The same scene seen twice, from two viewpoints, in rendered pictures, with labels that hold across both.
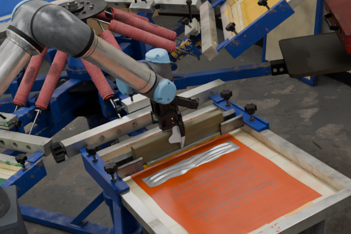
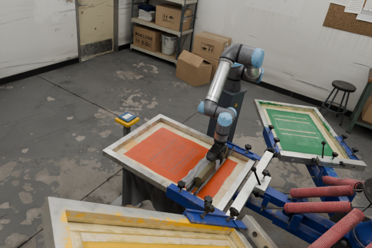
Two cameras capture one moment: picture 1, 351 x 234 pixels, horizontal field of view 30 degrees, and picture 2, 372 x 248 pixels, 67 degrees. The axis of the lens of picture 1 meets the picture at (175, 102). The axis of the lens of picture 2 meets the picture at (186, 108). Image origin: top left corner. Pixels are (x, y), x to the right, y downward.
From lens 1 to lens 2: 3.04 m
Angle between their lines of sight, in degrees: 113
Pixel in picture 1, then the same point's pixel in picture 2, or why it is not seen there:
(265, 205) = (148, 147)
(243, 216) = (156, 141)
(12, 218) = not seen: hidden behind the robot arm
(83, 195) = not seen: outside the picture
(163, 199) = (197, 146)
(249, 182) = (161, 158)
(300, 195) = (134, 153)
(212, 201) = (174, 146)
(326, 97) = not seen: outside the picture
